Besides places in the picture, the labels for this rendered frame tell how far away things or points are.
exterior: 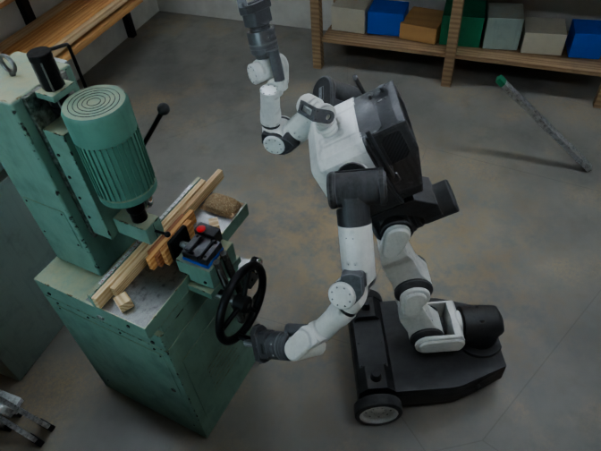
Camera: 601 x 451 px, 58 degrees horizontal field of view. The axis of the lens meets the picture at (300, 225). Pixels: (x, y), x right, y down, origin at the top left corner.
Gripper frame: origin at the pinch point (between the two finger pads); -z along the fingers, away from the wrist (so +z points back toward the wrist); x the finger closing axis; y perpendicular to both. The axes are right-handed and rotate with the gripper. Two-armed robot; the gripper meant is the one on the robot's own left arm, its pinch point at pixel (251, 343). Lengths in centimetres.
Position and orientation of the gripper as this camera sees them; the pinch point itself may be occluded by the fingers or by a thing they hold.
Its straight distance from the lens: 179.8
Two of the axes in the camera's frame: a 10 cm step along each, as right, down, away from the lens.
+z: 7.4, -0.9, -6.7
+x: -1.9, -9.8, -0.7
